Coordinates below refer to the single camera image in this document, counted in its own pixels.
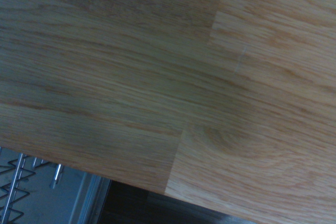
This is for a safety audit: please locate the open dishwasher door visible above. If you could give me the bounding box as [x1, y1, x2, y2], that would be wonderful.
[0, 147, 112, 224]

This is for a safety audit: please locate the grey wire dishwasher rack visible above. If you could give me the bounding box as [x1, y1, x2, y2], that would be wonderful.
[0, 148, 50, 224]

